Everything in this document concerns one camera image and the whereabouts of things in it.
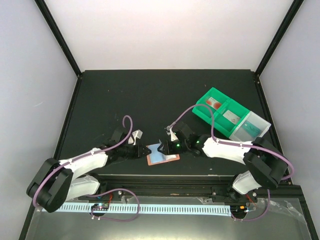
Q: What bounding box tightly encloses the left small circuit board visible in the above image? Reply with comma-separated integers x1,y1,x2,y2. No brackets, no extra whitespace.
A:
91,203,109,211

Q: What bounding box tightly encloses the clear plastic bin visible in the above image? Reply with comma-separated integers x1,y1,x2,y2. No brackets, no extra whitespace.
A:
228,111,271,142

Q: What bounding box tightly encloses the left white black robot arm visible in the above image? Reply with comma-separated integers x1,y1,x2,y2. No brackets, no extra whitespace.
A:
26,127,152,213

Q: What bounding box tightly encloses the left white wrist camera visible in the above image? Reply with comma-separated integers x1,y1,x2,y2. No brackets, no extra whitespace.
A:
127,129,143,146

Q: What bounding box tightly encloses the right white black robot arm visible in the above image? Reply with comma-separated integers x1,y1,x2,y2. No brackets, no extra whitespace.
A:
157,122,289,202

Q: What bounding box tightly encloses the small circuit board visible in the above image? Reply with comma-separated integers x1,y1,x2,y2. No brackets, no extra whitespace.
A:
91,203,109,211
230,205,249,213

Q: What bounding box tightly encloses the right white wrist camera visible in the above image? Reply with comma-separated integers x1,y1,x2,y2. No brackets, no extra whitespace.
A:
169,128,179,142

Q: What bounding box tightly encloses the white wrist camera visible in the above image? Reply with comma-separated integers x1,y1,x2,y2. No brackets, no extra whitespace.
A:
127,129,143,146
169,128,179,142

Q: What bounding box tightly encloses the green plastic bin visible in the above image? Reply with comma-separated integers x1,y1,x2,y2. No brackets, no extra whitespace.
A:
192,87,231,125
214,99,250,138

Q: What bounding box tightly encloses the white floral credit card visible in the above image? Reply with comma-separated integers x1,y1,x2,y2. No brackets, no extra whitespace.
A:
223,110,241,125

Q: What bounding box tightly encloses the brown leather card holder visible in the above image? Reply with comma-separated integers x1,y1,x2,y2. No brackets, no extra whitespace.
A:
146,143,180,166

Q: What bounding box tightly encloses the right small circuit board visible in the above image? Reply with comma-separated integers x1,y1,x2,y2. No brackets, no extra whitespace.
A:
230,205,249,213

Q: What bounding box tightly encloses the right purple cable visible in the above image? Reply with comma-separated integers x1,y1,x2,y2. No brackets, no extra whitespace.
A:
166,104,295,181

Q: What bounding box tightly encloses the light blue slotted cable duct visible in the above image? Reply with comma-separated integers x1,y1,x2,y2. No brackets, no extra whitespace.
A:
57,202,231,217

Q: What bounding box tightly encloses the red circle card in bin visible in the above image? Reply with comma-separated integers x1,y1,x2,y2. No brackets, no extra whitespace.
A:
205,97,222,110

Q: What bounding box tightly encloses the left black frame post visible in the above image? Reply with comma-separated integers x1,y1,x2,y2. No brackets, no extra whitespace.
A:
34,0,82,77

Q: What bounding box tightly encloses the right black frame post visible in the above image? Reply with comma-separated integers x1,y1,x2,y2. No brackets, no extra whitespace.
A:
254,0,304,77

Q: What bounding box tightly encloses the black frame post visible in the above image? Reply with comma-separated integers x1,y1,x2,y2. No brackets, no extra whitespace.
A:
34,0,82,77
254,0,304,77

